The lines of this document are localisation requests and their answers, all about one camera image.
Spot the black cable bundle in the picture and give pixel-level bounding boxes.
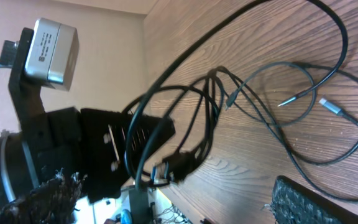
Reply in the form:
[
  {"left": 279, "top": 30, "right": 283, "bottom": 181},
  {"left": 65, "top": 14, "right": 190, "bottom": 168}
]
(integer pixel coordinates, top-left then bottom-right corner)
[{"left": 121, "top": 0, "right": 358, "bottom": 205}]

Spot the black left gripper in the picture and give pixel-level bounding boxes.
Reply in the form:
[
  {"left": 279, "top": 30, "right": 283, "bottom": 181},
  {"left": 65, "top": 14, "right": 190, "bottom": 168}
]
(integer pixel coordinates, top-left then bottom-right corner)
[{"left": 35, "top": 108, "right": 209, "bottom": 202}]

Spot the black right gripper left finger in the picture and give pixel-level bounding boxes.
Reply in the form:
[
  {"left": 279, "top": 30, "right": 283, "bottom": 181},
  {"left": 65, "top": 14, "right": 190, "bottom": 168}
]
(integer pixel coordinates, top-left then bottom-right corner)
[{"left": 0, "top": 171, "right": 88, "bottom": 223}]

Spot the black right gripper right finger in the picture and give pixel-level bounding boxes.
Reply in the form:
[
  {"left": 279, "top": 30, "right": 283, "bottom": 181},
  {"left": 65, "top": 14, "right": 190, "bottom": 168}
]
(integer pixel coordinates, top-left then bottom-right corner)
[{"left": 270, "top": 175, "right": 358, "bottom": 224}]

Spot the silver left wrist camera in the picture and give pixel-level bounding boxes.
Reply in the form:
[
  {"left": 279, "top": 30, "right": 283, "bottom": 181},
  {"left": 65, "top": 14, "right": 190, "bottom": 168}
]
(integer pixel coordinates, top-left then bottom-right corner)
[{"left": 24, "top": 18, "right": 80, "bottom": 91}]

